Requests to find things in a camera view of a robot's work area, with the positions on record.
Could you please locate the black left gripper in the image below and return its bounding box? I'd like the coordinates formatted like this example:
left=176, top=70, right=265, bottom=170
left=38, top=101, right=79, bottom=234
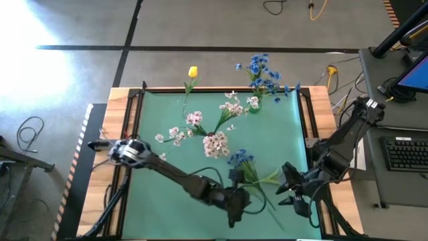
left=223, top=169, right=251, bottom=228

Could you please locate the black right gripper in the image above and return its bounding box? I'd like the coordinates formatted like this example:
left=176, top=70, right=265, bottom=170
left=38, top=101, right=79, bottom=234
left=276, top=162, right=330, bottom=218

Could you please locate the blue flower bunch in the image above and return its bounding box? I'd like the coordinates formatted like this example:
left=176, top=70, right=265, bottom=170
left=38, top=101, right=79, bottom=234
left=227, top=148, right=277, bottom=212
left=235, top=53, right=301, bottom=110

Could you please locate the pink blossom bunch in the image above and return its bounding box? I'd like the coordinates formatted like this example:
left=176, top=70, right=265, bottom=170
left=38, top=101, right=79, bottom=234
left=154, top=110, right=210, bottom=161
left=213, top=90, right=261, bottom=134
left=202, top=131, right=231, bottom=160

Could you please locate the yellow tulip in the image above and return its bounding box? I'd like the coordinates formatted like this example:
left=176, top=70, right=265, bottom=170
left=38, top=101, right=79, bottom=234
left=182, top=65, right=203, bottom=118

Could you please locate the clear glass vase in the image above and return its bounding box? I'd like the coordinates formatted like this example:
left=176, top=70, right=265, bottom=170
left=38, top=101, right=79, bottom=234
left=179, top=100, right=192, bottom=121

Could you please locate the white paper sheet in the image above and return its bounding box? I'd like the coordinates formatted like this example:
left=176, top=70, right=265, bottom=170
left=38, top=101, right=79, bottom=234
left=349, top=137, right=368, bottom=172

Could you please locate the grey desk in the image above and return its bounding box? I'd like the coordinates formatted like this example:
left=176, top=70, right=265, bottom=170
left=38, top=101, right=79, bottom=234
left=358, top=46, right=428, bottom=132
left=364, top=126, right=428, bottom=209

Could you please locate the green table mat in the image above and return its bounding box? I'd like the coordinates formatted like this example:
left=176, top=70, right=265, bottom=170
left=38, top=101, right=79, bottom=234
left=120, top=89, right=322, bottom=240

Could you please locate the black keyboard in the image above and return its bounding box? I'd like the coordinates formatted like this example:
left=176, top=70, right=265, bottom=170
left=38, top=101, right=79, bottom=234
left=382, top=136, right=428, bottom=173

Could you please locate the black floor mat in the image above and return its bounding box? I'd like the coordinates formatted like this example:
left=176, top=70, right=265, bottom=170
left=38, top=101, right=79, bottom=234
left=55, top=102, right=110, bottom=241

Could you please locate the orange-black hazard tape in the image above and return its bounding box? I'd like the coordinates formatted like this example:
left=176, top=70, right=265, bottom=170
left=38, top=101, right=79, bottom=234
left=382, top=0, right=401, bottom=28
left=51, top=102, right=94, bottom=241

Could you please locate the blue-screen monitor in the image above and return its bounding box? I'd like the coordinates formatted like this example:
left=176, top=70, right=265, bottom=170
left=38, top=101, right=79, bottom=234
left=395, top=52, right=428, bottom=95

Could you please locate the black monitor pole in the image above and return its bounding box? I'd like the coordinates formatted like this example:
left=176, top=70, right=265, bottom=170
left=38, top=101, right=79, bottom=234
left=372, top=0, right=428, bottom=60

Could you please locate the black floor stand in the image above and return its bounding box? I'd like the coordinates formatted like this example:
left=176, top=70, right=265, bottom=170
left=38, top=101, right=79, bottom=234
left=0, top=135, right=56, bottom=175

